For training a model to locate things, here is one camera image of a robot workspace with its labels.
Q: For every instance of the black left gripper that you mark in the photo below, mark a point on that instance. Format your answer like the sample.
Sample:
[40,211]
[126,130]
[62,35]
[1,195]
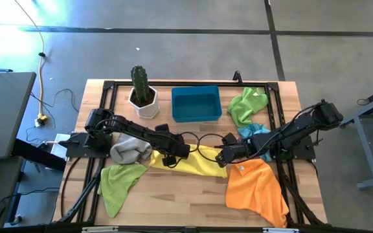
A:
[178,149]

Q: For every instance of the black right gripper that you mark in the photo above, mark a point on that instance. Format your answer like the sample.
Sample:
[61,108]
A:
[233,152]

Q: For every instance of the light blue microfiber towel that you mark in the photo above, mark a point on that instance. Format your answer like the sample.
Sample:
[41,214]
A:
[251,131]

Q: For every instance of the yellow microfiber towel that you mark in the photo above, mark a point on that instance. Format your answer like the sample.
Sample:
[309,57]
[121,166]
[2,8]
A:
[202,166]

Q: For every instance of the orange microfiber towel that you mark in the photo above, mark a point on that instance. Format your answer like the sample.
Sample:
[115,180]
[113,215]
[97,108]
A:
[254,191]

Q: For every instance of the green towel with white label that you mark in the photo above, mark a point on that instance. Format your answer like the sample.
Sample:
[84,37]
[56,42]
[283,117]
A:
[246,106]

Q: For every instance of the grey microfiber towel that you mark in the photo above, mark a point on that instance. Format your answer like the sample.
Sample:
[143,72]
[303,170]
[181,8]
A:
[128,150]

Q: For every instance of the lime green microfiber towel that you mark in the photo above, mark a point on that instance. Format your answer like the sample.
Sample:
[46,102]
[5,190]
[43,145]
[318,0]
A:
[118,187]

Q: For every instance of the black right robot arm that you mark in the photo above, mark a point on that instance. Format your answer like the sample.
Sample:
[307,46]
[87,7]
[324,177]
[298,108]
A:
[300,126]

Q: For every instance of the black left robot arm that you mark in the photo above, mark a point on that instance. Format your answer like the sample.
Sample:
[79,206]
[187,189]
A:
[134,129]

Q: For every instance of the blue plastic bin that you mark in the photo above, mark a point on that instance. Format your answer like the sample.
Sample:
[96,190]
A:
[196,103]

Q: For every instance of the white plant pot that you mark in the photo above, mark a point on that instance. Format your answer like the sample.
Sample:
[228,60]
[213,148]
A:
[147,110]

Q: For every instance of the tall green cactus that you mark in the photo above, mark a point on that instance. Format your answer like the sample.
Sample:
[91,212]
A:
[140,82]

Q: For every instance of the white box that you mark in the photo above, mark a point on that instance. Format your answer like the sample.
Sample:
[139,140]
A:
[58,150]

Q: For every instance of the yellow power plug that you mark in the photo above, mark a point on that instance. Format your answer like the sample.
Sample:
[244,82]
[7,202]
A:
[41,118]

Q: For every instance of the grey desk top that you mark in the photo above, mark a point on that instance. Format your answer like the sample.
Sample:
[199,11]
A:
[2,113]

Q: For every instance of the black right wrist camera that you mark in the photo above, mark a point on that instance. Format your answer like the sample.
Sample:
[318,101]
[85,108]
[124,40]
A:
[230,138]

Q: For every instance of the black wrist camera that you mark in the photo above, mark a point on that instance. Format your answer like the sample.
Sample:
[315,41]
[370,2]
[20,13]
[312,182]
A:
[168,161]
[230,138]

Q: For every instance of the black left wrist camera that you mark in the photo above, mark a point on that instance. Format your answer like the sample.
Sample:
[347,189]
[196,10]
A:
[168,161]

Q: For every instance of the black aluminium table frame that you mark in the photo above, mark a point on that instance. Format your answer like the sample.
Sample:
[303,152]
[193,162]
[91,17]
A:
[189,83]

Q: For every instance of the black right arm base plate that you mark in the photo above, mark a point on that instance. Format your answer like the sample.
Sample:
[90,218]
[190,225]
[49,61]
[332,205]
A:
[304,150]

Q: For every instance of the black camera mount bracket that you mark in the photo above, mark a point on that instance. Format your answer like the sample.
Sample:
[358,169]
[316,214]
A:
[237,77]

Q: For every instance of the silver rail bracket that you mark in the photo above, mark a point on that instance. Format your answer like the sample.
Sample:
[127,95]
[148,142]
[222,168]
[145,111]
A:
[280,230]
[99,229]

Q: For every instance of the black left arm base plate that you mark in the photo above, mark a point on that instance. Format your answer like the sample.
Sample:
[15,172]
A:
[83,152]

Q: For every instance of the grey metal table frame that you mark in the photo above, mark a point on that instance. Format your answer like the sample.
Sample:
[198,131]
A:
[368,152]

